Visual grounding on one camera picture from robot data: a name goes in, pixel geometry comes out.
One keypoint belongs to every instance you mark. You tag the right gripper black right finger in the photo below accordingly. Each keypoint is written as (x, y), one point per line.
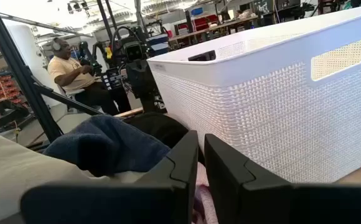
(261, 205)

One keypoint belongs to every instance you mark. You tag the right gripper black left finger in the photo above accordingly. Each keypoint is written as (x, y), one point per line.
(155, 199)

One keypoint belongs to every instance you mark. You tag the pink garment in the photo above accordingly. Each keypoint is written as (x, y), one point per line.
(203, 199)

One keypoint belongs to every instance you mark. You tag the black garment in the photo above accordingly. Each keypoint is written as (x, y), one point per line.
(158, 127)

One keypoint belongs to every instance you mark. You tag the navy blue garment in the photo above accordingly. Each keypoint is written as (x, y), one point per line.
(112, 140)

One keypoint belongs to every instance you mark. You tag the beige garment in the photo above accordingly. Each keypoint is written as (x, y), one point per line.
(18, 168)

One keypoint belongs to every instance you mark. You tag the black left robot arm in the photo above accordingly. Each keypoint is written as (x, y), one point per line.
(151, 102)

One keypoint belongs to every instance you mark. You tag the black labelled control box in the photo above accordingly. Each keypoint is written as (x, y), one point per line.
(113, 79)

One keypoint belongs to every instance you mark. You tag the blue white striped box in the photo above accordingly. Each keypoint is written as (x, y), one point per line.
(158, 45)

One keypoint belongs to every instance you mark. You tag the white chair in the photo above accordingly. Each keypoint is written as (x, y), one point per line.
(74, 92)

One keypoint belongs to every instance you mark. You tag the person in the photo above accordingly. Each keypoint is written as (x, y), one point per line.
(71, 74)

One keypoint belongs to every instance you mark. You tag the red storage bin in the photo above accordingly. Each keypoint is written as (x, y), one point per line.
(205, 21)

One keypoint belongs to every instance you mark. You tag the blue storage bin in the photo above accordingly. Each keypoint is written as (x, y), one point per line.
(197, 11)

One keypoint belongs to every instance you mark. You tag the wooden workbench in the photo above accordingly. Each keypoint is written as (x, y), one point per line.
(214, 28)

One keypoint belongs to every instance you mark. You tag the white woven plastic basket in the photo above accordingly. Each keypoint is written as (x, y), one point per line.
(261, 109)

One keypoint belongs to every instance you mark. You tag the large white column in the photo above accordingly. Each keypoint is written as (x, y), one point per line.
(28, 46)

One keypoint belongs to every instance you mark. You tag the shelf with red bins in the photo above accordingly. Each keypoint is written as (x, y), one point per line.
(3, 90)

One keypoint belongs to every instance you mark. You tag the black aluminium rig frame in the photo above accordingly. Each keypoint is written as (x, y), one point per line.
(18, 71)

